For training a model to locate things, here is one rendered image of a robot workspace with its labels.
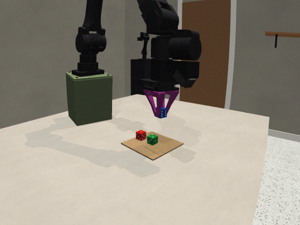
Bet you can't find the tan flat mat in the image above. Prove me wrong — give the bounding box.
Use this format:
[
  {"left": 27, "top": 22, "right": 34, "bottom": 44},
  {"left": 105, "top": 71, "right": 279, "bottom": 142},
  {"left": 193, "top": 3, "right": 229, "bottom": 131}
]
[{"left": 121, "top": 131, "right": 184, "bottom": 161}]

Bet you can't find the blue die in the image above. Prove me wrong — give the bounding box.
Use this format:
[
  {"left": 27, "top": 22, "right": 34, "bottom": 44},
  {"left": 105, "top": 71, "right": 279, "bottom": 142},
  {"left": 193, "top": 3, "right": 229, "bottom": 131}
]
[{"left": 159, "top": 107, "right": 167, "bottom": 119}]

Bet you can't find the green die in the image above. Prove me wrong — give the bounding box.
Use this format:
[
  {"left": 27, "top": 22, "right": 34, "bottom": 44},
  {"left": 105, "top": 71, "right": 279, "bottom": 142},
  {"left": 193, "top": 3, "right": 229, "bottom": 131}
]
[{"left": 147, "top": 134, "right": 158, "bottom": 145}]

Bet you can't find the red die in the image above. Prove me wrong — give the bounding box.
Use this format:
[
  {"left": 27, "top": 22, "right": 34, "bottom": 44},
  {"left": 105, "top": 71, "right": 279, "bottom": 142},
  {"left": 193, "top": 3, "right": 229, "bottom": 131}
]
[{"left": 136, "top": 130, "right": 146, "bottom": 141}]

